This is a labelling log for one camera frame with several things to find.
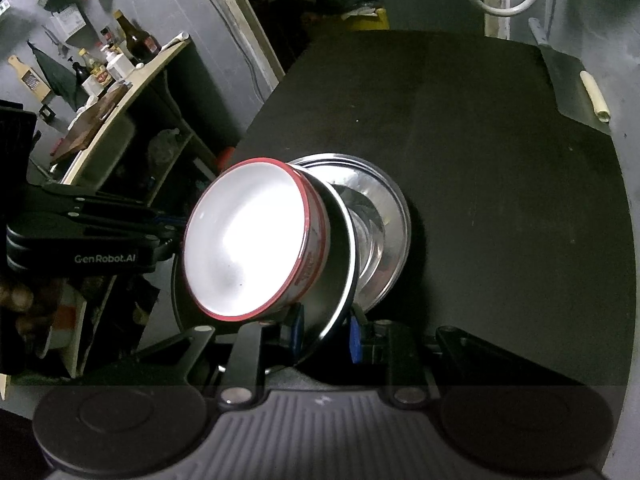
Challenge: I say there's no dark glass bottle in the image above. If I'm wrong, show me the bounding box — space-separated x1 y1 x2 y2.
113 10 160 63

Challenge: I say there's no steel bowl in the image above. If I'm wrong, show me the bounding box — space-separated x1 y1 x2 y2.
293 165 358 350

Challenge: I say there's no cleaver with pale handle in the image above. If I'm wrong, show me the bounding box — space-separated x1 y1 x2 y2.
528 18 611 134

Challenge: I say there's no large steel plate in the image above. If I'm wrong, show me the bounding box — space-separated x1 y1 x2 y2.
292 153 411 312

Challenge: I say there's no white container on shelf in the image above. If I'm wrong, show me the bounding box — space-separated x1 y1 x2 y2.
105 51 136 81

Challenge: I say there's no wooden side shelf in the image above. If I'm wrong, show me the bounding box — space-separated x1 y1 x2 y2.
60 32 190 188

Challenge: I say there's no white red-rimmed bowl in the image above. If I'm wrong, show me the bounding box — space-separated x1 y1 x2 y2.
182 157 331 322

